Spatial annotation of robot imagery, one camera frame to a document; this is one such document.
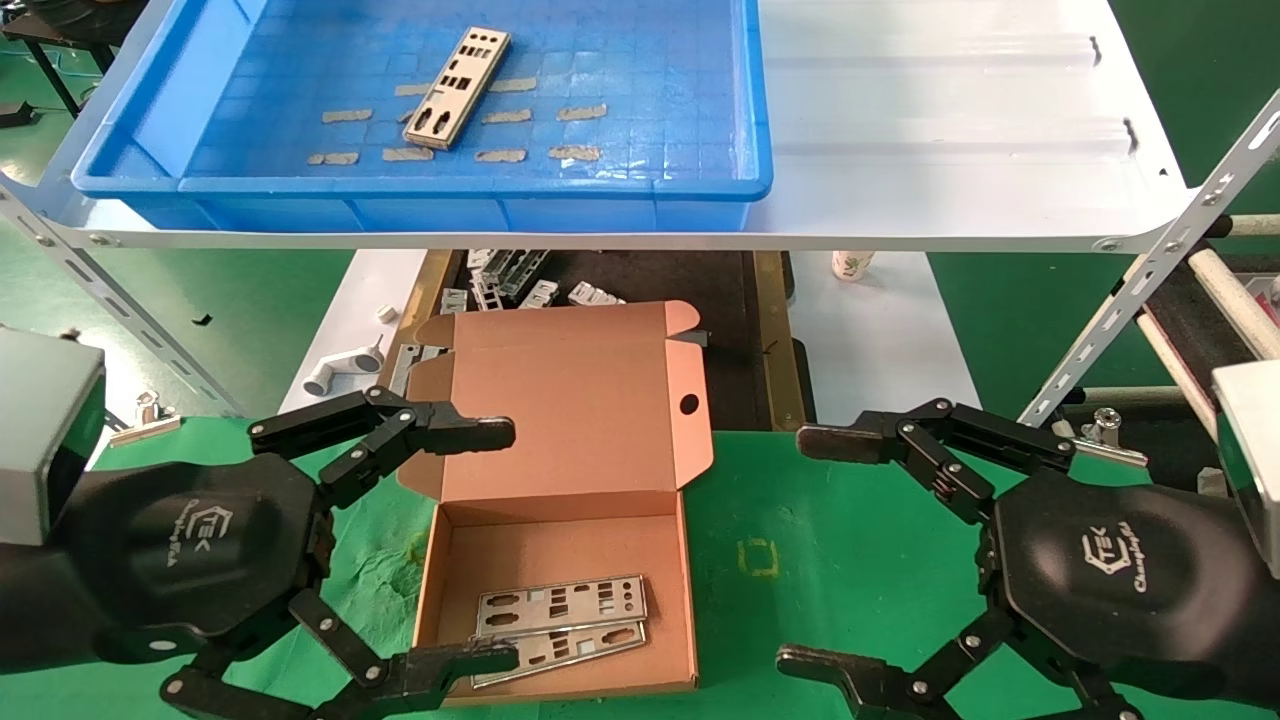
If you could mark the small black shelf hook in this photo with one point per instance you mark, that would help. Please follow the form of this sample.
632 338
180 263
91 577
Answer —
1131 135

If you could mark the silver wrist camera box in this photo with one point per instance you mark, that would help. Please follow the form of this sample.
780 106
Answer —
1250 460
40 430

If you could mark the blue plastic tray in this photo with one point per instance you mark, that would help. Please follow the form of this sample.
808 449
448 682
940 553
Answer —
650 60

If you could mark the white plastic pipe fitting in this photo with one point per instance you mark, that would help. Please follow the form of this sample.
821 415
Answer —
345 365

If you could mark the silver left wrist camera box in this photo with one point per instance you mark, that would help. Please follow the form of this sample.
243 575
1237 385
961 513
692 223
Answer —
40 430

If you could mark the silver binder clip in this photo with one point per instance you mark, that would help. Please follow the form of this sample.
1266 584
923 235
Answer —
1105 430
145 430

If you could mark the white conveyor tube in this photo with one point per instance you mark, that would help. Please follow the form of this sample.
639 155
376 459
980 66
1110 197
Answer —
1235 300
1255 225
1175 370
1150 395

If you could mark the black stand frame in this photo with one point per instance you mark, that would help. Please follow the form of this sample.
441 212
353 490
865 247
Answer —
60 20

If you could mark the silver metal bracket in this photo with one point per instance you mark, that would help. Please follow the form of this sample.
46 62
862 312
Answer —
487 295
455 300
515 270
538 295
590 294
480 260

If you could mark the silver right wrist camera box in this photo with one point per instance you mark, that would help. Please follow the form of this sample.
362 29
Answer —
1250 460

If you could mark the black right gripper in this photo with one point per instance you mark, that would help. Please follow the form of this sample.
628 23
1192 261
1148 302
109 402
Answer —
1120 580

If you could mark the green table cloth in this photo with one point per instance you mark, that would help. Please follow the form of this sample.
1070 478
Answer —
740 480

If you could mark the black conveyor belt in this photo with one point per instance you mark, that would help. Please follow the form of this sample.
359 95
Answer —
1200 320

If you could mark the flat gray metal strip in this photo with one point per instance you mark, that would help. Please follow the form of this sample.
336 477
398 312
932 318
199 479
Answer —
405 365

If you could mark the white metal shelf board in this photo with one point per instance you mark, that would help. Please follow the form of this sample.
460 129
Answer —
950 120

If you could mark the small gray metal block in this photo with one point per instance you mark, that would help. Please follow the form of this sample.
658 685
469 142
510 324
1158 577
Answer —
1212 482

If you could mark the silver perforated metal plate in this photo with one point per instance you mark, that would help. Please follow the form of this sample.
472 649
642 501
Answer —
600 598
580 650
458 88

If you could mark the gray perforated shelf strut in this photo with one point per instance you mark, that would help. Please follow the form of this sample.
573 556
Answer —
1150 268
100 290

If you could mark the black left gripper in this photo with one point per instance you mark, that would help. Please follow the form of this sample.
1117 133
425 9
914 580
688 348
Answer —
190 540

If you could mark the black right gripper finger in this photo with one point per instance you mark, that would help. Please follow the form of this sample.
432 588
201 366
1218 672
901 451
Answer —
860 440

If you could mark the white patterned paper cup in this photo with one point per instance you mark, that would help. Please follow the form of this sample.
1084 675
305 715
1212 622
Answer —
853 265

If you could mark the brown cardboard box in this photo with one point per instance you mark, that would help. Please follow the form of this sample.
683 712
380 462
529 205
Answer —
600 400

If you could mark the wood-framed black parts tray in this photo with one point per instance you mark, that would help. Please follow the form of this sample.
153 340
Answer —
660 275

